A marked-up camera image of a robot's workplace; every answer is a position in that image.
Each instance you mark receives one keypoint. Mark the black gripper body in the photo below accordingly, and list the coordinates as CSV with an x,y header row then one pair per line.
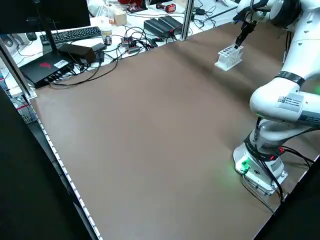
x,y
248,27

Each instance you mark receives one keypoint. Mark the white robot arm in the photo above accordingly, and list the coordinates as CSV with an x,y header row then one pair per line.
x,y
275,105

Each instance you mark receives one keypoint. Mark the white test tube rack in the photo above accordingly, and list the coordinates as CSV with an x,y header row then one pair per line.
x,y
228,60

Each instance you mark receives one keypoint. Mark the long metal rod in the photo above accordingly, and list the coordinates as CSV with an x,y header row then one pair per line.
x,y
220,13

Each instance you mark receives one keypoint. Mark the small black charger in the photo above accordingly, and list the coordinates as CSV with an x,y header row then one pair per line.
x,y
200,11

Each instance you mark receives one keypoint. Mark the black power adapter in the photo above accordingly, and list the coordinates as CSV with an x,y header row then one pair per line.
x,y
155,26
171,22

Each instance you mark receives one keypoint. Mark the red and black tool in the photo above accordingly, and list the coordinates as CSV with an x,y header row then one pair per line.
x,y
167,7

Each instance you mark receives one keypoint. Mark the usb hub with plugs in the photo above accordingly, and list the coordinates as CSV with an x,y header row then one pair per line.
x,y
131,45

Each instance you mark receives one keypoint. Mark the red and black object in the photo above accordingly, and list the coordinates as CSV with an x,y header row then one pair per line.
x,y
135,5

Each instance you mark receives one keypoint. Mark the wooden block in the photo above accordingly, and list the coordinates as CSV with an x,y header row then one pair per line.
x,y
120,18

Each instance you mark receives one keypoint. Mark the paper cup with portrait print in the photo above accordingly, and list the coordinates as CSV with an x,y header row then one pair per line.
x,y
107,35

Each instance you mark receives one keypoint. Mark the white plastic bag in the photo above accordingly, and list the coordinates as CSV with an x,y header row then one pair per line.
x,y
96,7

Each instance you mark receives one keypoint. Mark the black rectangular box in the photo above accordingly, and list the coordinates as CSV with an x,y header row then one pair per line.
x,y
77,51

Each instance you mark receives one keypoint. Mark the black keyboard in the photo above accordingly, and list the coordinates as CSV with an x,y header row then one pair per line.
x,y
72,33

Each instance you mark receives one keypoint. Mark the black monitor stand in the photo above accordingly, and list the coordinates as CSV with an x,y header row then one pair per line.
x,y
47,32

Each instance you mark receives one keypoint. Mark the black computer monitor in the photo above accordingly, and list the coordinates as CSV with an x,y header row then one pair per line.
x,y
45,15

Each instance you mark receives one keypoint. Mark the black computer with red logo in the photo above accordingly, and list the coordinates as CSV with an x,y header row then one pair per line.
x,y
45,70

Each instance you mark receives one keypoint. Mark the black computer mouse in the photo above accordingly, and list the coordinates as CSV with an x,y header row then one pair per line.
x,y
32,36

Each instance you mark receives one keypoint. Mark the aluminium frame post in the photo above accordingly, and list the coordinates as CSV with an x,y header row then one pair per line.
x,y
17,72
187,20

